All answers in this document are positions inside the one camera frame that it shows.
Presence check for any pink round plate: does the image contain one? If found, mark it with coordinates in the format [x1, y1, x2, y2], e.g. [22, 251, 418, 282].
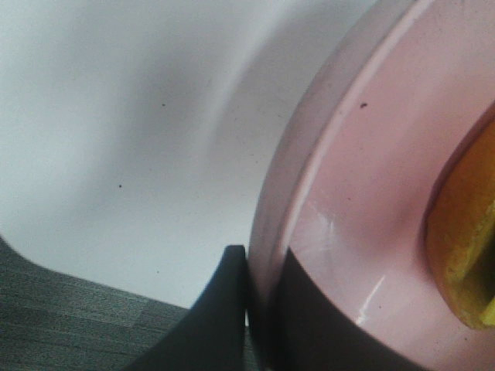
[247, 0, 495, 371]

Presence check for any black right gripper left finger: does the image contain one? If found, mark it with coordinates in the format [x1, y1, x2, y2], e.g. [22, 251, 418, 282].
[127, 245, 248, 370]

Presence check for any toy burger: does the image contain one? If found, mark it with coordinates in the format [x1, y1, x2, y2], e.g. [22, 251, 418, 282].
[425, 124, 494, 329]

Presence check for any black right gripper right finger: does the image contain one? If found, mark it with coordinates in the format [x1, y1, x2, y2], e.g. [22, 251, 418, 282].
[248, 249, 494, 370]

